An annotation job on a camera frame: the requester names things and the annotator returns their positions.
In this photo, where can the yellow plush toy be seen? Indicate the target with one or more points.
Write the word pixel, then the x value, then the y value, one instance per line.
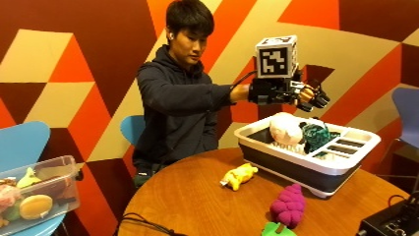
pixel 238 175

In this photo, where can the purple grape plush toy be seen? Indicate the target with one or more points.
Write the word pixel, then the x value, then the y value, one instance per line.
pixel 287 205

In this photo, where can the the person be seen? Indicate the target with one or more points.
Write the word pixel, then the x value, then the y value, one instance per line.
pixel 178 98

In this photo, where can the pink plush toy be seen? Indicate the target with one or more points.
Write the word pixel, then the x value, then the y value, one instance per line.
pixel 8 196

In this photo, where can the yellow-green pear plush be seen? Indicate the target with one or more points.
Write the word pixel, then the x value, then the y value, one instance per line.
pixel 27 178

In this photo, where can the lavender chair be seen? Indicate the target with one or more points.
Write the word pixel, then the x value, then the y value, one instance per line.
pixel 407 111

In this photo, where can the green plush toy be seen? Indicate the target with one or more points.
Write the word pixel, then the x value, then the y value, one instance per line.
pixel 316 136

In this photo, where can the white earbud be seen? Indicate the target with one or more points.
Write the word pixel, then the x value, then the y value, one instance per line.
pixel 170 36

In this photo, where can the white and grey dish rack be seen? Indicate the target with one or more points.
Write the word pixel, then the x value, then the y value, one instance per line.
pixel 304 164

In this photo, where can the large light blue chair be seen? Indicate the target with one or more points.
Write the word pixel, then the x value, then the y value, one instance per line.
pixel 21 141

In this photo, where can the white cube with black markers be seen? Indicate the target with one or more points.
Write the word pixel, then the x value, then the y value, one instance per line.
pixel 274 59

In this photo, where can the tan round bun plush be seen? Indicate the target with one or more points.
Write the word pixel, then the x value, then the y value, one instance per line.
pixel 35 206

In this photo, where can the clear plastic storage bin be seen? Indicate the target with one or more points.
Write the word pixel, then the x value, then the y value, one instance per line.
pixel 65 193

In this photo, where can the black electronic box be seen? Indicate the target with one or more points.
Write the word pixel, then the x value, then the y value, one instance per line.
pixel 389 221

